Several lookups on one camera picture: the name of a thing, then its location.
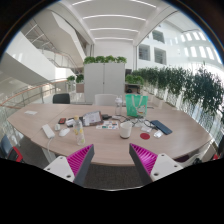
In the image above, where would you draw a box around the white power strip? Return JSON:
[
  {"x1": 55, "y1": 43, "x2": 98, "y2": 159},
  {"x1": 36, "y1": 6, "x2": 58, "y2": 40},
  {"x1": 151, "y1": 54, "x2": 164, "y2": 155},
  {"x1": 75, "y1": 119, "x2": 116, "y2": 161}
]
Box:
[{"x1": 42, "y1": 124, "x2": 55, "y2": 139}]

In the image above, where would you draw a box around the red round coaster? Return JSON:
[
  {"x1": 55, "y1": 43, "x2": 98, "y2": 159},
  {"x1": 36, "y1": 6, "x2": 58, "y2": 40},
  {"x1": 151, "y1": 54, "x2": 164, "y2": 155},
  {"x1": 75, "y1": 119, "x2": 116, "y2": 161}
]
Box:
[{"x1": 140, "y1": 133, "x2": 150, "y2": 140}]

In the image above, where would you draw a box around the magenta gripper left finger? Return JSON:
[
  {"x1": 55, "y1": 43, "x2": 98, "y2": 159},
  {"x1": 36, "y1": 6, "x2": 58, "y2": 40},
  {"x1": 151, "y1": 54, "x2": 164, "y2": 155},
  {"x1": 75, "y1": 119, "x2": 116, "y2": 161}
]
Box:
[{"x1": 43, "y1": 143, "x2": 96, "y2": 187}]

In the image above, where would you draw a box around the white cabinet with plants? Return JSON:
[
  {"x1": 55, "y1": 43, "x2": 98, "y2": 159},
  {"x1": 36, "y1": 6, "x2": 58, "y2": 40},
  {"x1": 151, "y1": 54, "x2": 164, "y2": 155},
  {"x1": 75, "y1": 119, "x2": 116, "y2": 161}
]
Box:
[{"x1": 84, "y1": 55, "x2": 126, "y2": 103}]

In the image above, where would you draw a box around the red blue chair left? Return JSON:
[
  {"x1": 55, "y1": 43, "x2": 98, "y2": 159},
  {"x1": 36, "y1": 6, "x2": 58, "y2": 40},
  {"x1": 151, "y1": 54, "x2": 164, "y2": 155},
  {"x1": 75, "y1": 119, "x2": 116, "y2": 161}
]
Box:
[{"x1": 0, "y1": 135, "x2": 24, "y2": 163}]

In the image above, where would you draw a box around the colourful sticker sheet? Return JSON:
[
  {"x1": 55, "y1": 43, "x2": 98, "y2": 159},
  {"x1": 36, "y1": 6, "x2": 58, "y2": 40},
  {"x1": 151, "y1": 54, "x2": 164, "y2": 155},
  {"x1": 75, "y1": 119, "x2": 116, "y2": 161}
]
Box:
[{"x1": 96, "y1": 121, "x2": 119, "y2": 130}]

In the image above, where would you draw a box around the clear bottle behind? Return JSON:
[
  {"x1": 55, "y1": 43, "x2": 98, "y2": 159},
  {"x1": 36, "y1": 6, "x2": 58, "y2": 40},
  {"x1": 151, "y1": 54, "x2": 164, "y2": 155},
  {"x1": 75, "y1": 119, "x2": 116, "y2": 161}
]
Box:
[{"x1": 115, "y1": 96, "x2": 123, "y2": 116}]

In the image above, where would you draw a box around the green hedge plants row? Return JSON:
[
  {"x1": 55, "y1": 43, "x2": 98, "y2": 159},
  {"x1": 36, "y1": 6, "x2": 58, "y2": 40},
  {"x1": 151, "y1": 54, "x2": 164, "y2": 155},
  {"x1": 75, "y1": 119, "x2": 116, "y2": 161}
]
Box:
[{"x1": 125, "y1": 66, "x2": 224, "y2": 117}]

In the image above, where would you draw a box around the dark blue notebook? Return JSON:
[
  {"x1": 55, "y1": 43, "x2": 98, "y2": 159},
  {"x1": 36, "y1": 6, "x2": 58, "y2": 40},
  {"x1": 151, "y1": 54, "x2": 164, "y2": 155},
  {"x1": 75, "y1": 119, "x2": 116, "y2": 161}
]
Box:
[{"x1": 151, "y1": 120, "x2": 172, "y2": 135}]

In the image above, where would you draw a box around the white computer mouse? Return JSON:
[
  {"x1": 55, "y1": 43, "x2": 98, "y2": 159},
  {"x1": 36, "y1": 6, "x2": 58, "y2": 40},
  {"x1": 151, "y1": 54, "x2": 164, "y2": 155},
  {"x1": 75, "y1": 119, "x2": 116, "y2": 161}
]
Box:
[{"x1": 59, "y1": 128, "x2": 70, "y2": 137}]

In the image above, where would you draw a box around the green tote bag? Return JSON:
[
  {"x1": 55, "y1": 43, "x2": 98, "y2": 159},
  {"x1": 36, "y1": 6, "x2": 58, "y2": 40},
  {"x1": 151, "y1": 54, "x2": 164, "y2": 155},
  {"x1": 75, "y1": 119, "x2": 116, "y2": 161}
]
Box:
[{"x1": 126, "y1": 94, "x2": 148, "y2": 117}]

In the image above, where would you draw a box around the white paper sheet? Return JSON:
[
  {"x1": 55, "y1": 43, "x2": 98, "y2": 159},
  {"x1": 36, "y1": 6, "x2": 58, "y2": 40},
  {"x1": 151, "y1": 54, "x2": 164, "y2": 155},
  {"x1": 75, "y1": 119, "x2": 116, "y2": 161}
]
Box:
[{"x1": 24, "y1": 110, "x2": 37, "y2": 115}]

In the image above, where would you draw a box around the white paper cup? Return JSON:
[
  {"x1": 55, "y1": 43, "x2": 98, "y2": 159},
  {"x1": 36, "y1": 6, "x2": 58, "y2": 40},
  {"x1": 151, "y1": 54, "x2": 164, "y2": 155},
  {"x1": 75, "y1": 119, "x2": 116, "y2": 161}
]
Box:
[{"x1": 120, "y1": 121, "x2": 132, "y2": 139}]

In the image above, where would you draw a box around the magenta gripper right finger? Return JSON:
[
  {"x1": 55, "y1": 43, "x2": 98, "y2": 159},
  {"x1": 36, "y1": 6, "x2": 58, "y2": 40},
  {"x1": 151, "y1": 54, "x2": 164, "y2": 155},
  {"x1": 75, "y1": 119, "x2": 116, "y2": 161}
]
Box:
[{"x1": 128, "y1": 143, "x2": 184, "y2": 186}]

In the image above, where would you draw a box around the clear plastic water bottle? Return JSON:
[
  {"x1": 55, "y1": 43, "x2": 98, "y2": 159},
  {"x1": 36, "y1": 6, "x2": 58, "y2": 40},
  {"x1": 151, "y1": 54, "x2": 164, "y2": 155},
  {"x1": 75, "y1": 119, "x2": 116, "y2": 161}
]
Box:
[{"x1": 73, "y1": 115, "x2": 85, "y2": 146}]

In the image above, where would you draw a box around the tablet with dark case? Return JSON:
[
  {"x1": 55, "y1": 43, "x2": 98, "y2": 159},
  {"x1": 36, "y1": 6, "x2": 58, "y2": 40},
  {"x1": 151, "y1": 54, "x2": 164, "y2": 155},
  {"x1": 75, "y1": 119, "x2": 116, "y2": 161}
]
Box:
[{"x1": 83, "y1": 111, "x2": 103, "y2": 126}]

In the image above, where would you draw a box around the black office chair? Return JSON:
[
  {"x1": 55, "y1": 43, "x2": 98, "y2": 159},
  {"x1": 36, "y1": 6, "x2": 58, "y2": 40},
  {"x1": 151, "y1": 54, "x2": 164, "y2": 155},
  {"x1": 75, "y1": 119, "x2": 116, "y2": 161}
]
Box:
[{"x1": 52, "y1": 93, "x2": 70, "y2": 104}]

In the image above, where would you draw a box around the red black phone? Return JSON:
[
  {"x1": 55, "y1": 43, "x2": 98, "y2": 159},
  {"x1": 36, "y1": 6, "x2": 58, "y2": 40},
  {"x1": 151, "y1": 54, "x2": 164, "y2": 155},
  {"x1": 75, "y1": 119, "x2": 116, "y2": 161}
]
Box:
[{"x1": 58, "y1": 118, "x2": 66, "y2": 124}]

